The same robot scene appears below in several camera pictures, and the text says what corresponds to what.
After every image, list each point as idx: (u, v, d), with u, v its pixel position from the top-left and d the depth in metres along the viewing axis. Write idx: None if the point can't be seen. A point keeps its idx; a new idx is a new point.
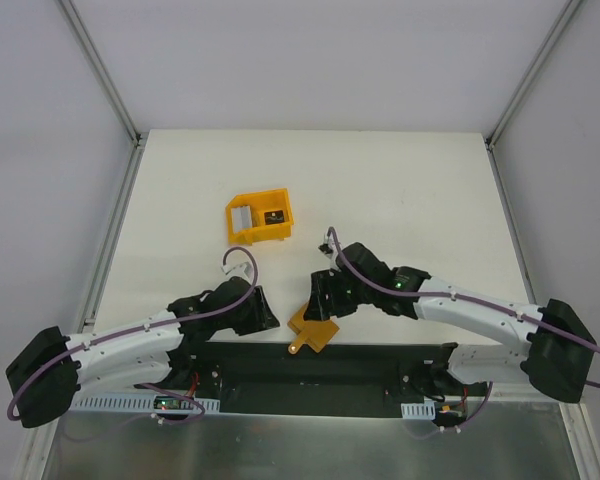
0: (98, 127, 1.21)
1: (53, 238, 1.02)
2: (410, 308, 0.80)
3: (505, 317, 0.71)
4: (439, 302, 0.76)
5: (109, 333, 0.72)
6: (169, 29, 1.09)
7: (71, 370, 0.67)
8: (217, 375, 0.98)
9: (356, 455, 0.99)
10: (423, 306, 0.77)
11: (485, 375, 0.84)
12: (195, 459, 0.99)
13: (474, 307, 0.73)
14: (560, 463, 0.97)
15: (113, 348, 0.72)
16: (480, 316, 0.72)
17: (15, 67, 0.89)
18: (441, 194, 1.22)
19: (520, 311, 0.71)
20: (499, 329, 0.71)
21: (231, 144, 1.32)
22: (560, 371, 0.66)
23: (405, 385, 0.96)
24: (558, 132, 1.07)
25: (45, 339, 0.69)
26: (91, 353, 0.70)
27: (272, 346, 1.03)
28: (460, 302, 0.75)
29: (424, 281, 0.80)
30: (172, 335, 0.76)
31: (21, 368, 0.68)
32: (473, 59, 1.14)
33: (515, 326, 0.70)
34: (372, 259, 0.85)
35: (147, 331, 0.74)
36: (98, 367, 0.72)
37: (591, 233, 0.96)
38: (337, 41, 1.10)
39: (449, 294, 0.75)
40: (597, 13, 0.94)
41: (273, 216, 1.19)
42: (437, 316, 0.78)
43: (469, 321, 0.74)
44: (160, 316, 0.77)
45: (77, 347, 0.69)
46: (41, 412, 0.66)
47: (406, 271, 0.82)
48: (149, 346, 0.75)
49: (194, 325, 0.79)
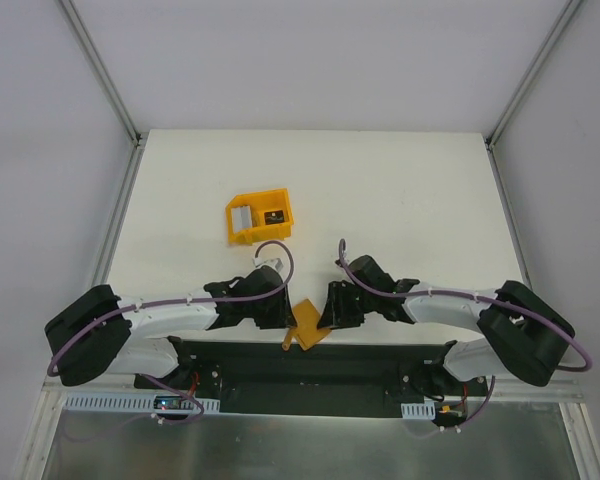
0: (99, 126, 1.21)
1: (54, 238, 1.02)
2: (404, 313, 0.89)
3: (465, 300, 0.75)
4: (420, 299, 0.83)
5: (156, 299, 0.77)
6: (170, 29, 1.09)
7: (121, 330, 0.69)
8: (216, 375, 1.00)
9: (356, 455, 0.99)
10: (409, 305, 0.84)
11: (477, 366, 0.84)
12: (195, 459, 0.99)
13: (447, 299, 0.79)
14: (560, 463, 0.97)
15: (160, 315, 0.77)
16: (450, 303, 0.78)
17: (15, 66, 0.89)
18: (442, 194, 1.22)
19: (476, 293, 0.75)
20: (462, 312, 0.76)
21: (232, 144, 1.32)
22: (523, 346, 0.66)
23: (405, 385, 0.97)
24: (557, 132, 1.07)
25: (96, 295, 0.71)
26: (140, 314, 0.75)
27: (273, 346, 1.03)
28: (439, 297, 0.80)
29: (414, 285, 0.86)
30: (208, 312, 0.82)
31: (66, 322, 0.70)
32: (473, 59, 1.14)
33: (472, 307, 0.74)
34: (378, 268, 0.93)
35: (189, 304, 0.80)
36: (142, 329, 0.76)
37: (591, 232, 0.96)
38: (337, 40, 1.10)
39: (426, 292, 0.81)
40: (597, 13, 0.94)
41: (273, 216, 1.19)
42: (426, 315, 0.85)
43: (447, 311, 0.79)
44: (200, 292, 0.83)
45: (130, 306, 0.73)
46: (82, 369, 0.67)
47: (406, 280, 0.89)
48: (187, 317, 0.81)
49: (225, 306, 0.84)
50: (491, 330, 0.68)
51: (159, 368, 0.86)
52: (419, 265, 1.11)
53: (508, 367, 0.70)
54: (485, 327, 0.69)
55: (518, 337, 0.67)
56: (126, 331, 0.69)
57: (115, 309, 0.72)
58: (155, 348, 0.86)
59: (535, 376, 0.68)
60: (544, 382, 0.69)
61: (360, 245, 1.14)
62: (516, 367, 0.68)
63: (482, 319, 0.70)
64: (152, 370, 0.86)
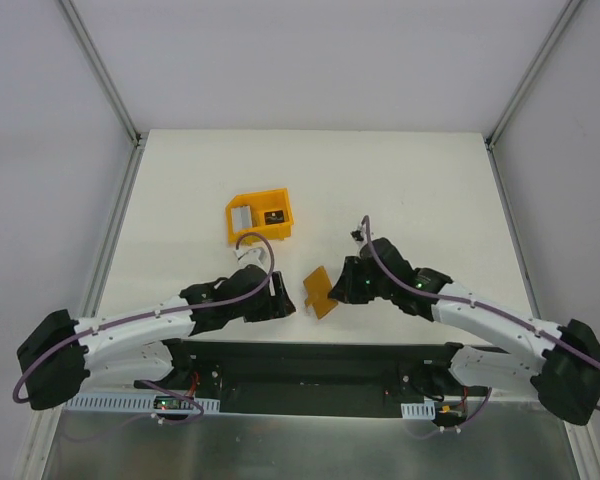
0: (99, 126, 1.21)
1: (53, 238, 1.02)
2: (427, 309, 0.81)
3: (523, 331, 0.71)
4: (457, 307, 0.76)
5: (117, 319, 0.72)
6: (170, 29, 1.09)
7: (77, 355, 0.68)
8: (217, 375, 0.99)
9: (356, 454, 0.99)
10: (441, 310, 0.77)
11: (487, 380, 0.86)
12: (195, 459, 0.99)
13: (490, 316, 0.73)
14: (560, 463, 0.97)
15: (122, 335, 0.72)
16: (500, 328, 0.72)
17: (15, 66, 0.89)
18: (442, 195, 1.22)
19: (538, 328, 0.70)
20: (515, 343, 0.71)
21: (232, 143, 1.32)
22: (576, 396, 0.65)
23: (405, 385, 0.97)
24: (558, 132, 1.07)
25: (54, 322, 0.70)
26: (99, 338, 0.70)
27: (273, 347, 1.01)
28: (479, 310, 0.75)
29: (446, 286, 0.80)
30: (182, 322, 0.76)
31: (32, 350, 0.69)
32: (473, 59, 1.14)
33: (532, 341, 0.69)
34: (396, 258, 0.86)
35: (158, 317, 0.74)
36: (105, 353, 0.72)
37: (591, 233, 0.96)
38: (337, 40, 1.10)
39: (468, 302, 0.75)
40: (597, 13, 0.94)
41: (273, 216, 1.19)
42: (453, 321, 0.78)
43: (491, 333, 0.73)
44: (172, 302, 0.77)
45: (86, 332, 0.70)
46: (48, 395, 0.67)
47: (428, 272, 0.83)
48: (157, 332, 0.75)
49: (206, 312, 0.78)
50: (552, 374, 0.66)
51: (152, 374, 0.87)
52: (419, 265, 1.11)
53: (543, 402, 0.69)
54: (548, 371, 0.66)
55: (576, 388, 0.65)
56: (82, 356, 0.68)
57: (71, 335, 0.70)
58: (142, 357, 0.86)
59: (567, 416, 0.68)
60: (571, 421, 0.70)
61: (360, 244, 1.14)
62: (557, 406, 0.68)
63: (546, 361, 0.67)
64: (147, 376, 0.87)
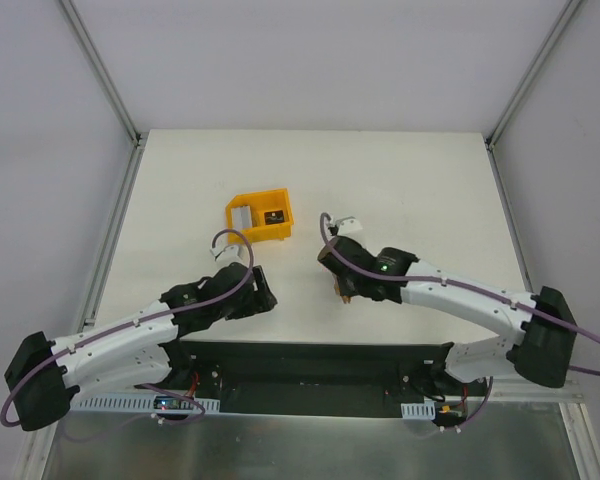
0: (99, 126, 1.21)
1: (53, 238, 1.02)
2: (393, 291, 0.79)
3: (498, 304, 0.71)
4: (429, 288, 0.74)
5: (94, 334, 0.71)
6: (170, 29, 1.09)
7: (56, 377, 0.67)
8: (217, 375, 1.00)
9: (356, 454, 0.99)
10: (411, 291, 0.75)
11: (482, 369, 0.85)
12: (195, 459, 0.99)
13: (465, 292, 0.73)
14: (560, 463, 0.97)
15: (101, 349, 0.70)
16: (474, 304, 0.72)
17: (15, 66, 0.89)
18: (442, 195, 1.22)
19: (514, 299, 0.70)
20: (492, 317, 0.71)
21: (231, 143, 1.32)
22: (557, 365, 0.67)
23: (405, 384, 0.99)
24: (558, 133, 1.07)
25: (31, 346, 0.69)
26: (78, 356, 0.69)
27: (272, 348, 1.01)
28: (451, 289, 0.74)
29: (412, 264, 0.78)
30: (163, 328, 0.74)
31: (17, 374, 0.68)
32: (473, 59, 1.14)
33: (507, 313, 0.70)
34: (354, 248, 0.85)
35: (138, 326, 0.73)
36: (88, 370, 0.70)
37: (591, 233, 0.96)
38: (337, 40, 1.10)
39: (440, 280, 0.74)
40: (597, 13, 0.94)
41: (274, 216, 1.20)
42: (423, 300, 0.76)
43: (466, 309, 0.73)
44: (151, 309, 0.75)
45: (63, 351, 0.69)
46: (37, 418, 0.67)
47: (390, 253, 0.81)
48: (140, 342, 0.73)
49: (190, 314, 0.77)
50: (529, 341, 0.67)
51: (152, 376, 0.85)
52: None
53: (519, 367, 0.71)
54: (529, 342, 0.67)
55: (556, 356, 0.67)
56: (60, 377, 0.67)
57: (49, 356, 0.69)
58: (138, 362, 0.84)
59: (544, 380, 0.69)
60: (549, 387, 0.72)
61: None
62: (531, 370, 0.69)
63: (526, 334, 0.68)
64: (148, 378, 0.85)
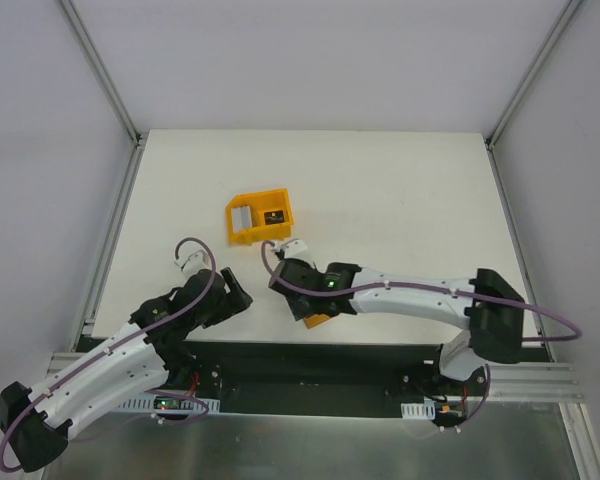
0: (98, 126, 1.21)
1: (53, 239, 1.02)
2: (346, 305, 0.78)
3: (440, 296, 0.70)
4: (374, 294, 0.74)
5: (68, 372, 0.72)
6: (170, 28, 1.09)
7: (38, 423, 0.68)
8: (216, 375, 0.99)
9: (355, 454, 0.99)
10: (359, 301, 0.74)
11: (467, 364, 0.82)
12: (195, 459, 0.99)
13: (410, 292, 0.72)
14: (560, 463, 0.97)
15: (77, 386, 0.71)
16: (419, 301, 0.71)
17: (15, 65, 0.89)
18: (441, 196, 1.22)
19: (453, 288, 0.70)
20: (436, 310, 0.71)
21: (230, 143, 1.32)
22: (506, 337, 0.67)
23: (405, 384, 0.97)
24: (558, 132, 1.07)
25: (8, 398, 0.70)
26: (56, 397, 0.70)
27: (268, 344, 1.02)
28: (395, 290, 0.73)
29: (357, 274, 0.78)
30: (136, 350, 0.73)
31: (7, 423, 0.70)
32: (472, 59, 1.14)
33: (450, 302, 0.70)
34: (301, 270, 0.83)
35: (110, 355, 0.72)
36: (71, 406, 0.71)
37: (591, 233, 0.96)
38: (337, 39, 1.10)
39: (382, 284, 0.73)
40: (597, 13, 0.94)
41: (273, 216, 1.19)
42: (374, 307, 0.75)
43: (411, 308, 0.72)
44: (121, 334, 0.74)
45: (39, 397, 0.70)
46: (39, 459, 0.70)
47: (337, 267, 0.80)
48: (117, 368, 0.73)
49: (164, 328, 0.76)
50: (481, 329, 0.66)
51: (153, 383, 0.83)
52: (419, 264, 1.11)
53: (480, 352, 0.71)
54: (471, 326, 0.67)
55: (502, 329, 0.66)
56: (43, 421, 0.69)
57: (28, 404, 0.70)
58: (130, 375, 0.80)
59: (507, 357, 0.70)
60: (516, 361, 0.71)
61: (360, 244, 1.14)
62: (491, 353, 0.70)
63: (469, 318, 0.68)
64: (151, 385, 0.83)
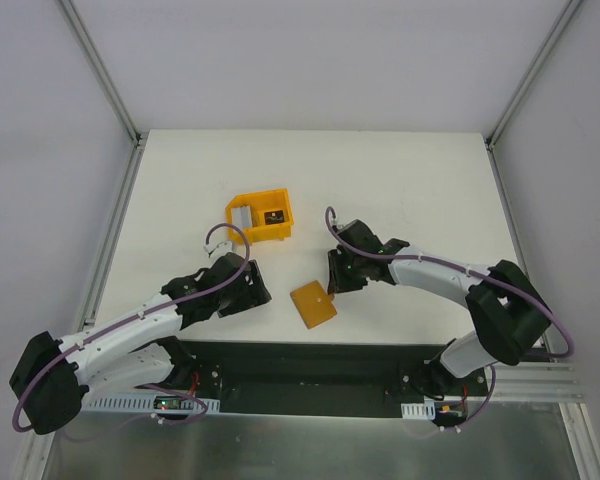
0: (98, 126, 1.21)
1: (53, 239, 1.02)
2: (387, 272, 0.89)
3: (456, 273, 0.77)
4: (408, 263, 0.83)
5: (102, 329, 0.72)
6: (170, 29, 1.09)
7: (68, 374, 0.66)
8: (217, 375, 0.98)
9: (356, 455, 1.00)
10: (395, 268, 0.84)
11: (468, 359, 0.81)
12: (195, 459, 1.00)
13: (434, 266, 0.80)
14: (560, 463, 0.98)
15: (110, 343, 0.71)
16: (438, 274, 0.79)
17: (15, 65, 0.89)
18: (442, 195, 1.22)
19: (469, 267, 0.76)
20: (451, 284, 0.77)
21: (230, 143, 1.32)
22: (502, 321, 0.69)
23: (405, 385, 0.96)
24: (557, 132, 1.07)
25: (39, 345, 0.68)
26: (87, 352, 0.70)
27: (272, 345, 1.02)
28: (427, 264, 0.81)
29: (404, 248, 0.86)
30: (168, 318, 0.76)
31: (24, 378, 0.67)
32: (472, 59, 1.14)
33: (462, 280, 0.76)
34: (365, 230, 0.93)
35: (143, 319, 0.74)
36: (97, 365, 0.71)
37: (591, 233, 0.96)
38: (337, 40, 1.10)
39: (416, 257, 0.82)
40: (597, 13, 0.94)
41: (273, 216, 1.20)
42: (407, 277, 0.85)
43: (432, 281, 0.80)
44: (155, 301, 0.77)
45: (72, 348, 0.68)
46: (51, 419, 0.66)
47: (392, 241, 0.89)
48: (146, 333, 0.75)
49: (192, 303, 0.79)
50: (477, 304, 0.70)
51: (156, 376, 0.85)
52: None
53: (484, 343, 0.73)
54: (470, 299, 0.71)
55: (500, 314, 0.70)
56: (73, 374, 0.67)
57: (58, 355, 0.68)
58: (141, 361, 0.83)
59: (507, 355, 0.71)
60: (515, 363, 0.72)
61: None
62: (492, 342, 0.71)
63: (470, 293, 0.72)
64: (152, 378, 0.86)
